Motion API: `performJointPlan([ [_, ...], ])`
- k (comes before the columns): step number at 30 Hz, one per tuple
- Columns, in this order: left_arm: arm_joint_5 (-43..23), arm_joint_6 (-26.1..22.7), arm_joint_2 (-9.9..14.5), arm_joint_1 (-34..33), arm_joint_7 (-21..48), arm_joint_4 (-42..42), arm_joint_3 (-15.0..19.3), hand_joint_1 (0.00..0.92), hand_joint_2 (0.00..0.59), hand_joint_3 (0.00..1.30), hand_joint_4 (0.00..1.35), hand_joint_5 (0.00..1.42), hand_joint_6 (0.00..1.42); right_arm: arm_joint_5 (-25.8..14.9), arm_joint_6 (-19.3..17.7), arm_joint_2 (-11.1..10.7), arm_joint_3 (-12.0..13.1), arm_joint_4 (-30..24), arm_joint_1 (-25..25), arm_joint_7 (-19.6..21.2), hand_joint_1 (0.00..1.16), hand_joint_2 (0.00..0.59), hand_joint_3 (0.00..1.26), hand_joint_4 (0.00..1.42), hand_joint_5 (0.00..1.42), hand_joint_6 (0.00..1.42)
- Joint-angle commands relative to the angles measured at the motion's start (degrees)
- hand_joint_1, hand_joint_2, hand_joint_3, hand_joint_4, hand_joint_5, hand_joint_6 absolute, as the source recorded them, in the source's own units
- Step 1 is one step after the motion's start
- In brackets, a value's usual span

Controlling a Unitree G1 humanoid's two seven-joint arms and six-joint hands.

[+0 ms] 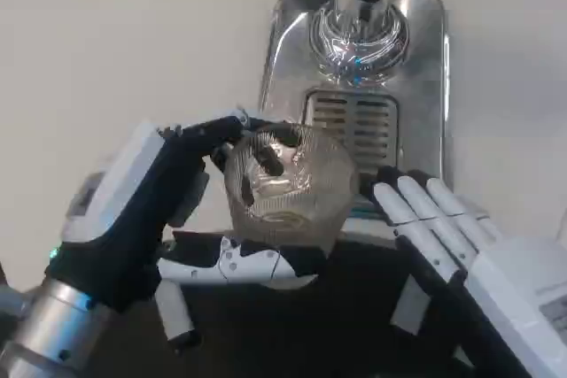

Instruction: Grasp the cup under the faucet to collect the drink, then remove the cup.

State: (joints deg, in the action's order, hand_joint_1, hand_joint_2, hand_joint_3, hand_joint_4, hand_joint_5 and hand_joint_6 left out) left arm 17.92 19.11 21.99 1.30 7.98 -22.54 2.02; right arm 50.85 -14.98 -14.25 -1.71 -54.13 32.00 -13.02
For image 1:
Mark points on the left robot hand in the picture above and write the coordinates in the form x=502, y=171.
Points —
x=133, y=218

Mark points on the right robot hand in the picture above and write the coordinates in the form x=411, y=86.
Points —
x=500, y=280

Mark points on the clear ribbed glass cup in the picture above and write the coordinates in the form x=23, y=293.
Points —
x=305, y=205

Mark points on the left silver robot forearm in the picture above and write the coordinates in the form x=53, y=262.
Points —
x=48, y=329

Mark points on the steel drip tray with grid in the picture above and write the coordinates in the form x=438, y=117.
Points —
x=288, y=64

